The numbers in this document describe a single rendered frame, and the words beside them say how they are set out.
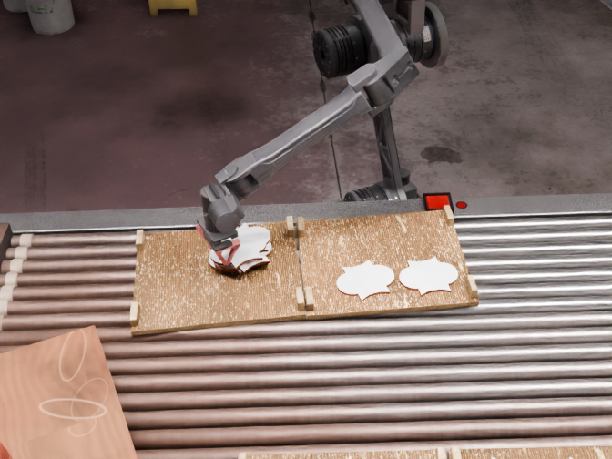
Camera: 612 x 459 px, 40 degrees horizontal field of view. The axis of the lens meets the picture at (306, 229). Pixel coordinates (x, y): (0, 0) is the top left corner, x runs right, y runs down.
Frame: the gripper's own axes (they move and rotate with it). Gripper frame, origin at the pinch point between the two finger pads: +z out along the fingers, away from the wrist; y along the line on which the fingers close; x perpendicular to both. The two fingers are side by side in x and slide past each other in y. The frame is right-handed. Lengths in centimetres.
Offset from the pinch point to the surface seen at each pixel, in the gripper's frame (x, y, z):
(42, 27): 39, -344, 94
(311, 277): 17.6, 14.4, 5.0
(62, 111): 21, -253, 99
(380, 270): 32.7, 22.0, 3.9
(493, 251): 63, 29, 6
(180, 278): -10.0, -2.8, 5.4
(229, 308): -4.5, 13.0, 5.3
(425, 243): 49, 19, 5
